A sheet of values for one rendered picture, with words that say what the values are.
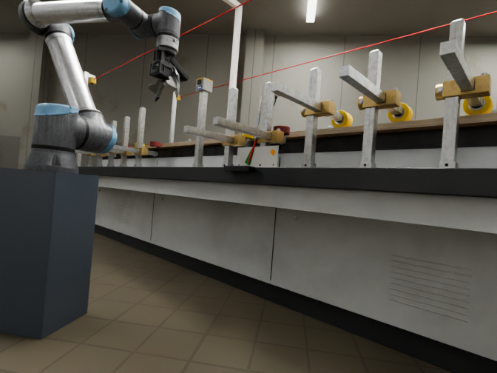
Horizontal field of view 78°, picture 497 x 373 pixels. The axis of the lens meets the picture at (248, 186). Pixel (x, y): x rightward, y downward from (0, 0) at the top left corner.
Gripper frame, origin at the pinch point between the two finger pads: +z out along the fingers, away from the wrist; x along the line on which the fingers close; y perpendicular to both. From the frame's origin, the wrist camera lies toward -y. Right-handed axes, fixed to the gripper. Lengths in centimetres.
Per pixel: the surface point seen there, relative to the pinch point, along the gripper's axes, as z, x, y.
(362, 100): -1, 70, -34
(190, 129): 9.8, 1.0, -13.0
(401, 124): 5, 80, -50
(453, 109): 6, 98, -32
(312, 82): -12, 48, -37
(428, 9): -242, 25, -406
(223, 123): 10.0, 25.7, -8.5
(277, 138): 10, 32, -38
